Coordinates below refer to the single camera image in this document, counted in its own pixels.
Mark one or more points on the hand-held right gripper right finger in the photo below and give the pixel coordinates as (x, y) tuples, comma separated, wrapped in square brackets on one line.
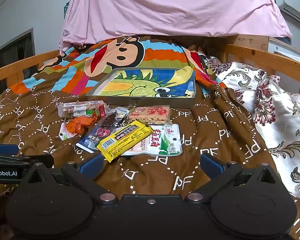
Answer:
[(211, 165)]

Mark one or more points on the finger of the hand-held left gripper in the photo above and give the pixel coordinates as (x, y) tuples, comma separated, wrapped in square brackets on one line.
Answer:
[(5, 149), (27, 159)]

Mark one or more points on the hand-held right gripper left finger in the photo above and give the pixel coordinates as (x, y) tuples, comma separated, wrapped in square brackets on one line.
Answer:
[(91, 165)]

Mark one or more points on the orange spicy snack packet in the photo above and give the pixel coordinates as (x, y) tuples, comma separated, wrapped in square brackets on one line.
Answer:
[(76, 127)]

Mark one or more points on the yellow snack bar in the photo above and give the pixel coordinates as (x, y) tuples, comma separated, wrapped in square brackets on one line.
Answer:
[(125, 140)]

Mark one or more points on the small clear candy packet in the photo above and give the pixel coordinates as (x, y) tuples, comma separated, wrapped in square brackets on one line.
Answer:
[(107, 126)]

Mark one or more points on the white green tofu packet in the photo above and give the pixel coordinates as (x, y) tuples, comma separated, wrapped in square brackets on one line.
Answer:
[(165, 142)]

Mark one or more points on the clear bread packet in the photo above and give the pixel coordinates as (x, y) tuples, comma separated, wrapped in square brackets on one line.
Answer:
[(75, 107)]

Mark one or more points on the small clear snack packet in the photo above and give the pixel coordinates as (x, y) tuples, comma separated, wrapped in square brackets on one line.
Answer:
[(121, 112)]

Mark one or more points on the rice cracker packet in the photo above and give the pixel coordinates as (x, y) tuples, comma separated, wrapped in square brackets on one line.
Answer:
[(150, 113)]

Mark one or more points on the metal tin tray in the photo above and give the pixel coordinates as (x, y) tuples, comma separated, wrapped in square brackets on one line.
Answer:
[(140, 102)]

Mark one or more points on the brown printed monkey blanket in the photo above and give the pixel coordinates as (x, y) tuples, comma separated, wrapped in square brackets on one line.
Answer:
[(52, 120)]

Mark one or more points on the small red snack packet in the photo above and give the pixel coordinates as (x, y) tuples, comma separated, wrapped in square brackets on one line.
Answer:
[(103, 110)]

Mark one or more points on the white floral blanket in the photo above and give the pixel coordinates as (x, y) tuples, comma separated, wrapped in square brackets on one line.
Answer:
[(285, 120)]

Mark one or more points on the dark window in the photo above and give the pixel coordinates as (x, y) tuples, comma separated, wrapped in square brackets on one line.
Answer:
[(15, 52)]

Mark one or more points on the white furniture panel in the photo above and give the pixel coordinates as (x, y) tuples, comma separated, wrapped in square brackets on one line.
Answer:
[(287, 46)]

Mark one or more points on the pink bed sheet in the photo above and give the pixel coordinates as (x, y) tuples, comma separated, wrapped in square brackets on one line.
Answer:
[(165, 7)]

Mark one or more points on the wooden bed frame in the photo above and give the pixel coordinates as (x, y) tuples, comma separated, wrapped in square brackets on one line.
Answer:
[(252, 52)]

